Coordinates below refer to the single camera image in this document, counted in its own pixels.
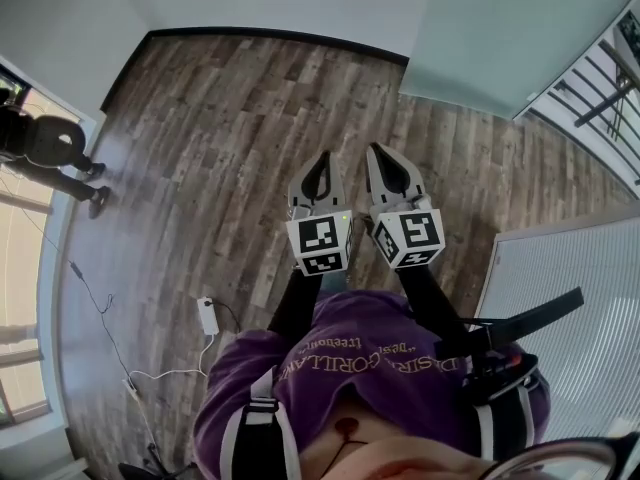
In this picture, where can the black-rimmed glasses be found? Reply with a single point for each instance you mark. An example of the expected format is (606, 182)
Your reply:
(550, 455)

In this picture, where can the ribbed white panel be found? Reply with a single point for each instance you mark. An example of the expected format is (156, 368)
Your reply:
(575, 318)

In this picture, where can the white power strip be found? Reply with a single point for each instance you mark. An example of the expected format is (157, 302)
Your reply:
(208, 315)

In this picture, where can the person's right forearm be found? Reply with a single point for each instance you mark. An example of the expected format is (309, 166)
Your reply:
(432, 303)

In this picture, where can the black metal railing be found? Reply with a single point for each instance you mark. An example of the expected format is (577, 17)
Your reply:
(595, 103)

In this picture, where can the person's purple shirt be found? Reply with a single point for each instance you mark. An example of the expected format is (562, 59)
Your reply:
(360, 368)

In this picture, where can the frosted glass door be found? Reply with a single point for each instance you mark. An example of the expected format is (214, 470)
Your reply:
(500, 43)

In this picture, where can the black tripod stand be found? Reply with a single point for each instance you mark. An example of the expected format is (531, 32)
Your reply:
(155, 468)

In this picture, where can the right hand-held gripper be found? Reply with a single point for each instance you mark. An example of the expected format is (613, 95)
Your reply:
(410, 238)

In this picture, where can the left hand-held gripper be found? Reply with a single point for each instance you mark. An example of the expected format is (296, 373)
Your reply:
(320, 240)

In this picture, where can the black baseboard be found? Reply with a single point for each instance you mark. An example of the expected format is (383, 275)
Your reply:
(270, 35)

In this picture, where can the window frame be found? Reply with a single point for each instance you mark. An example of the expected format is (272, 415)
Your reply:
(25, 328)

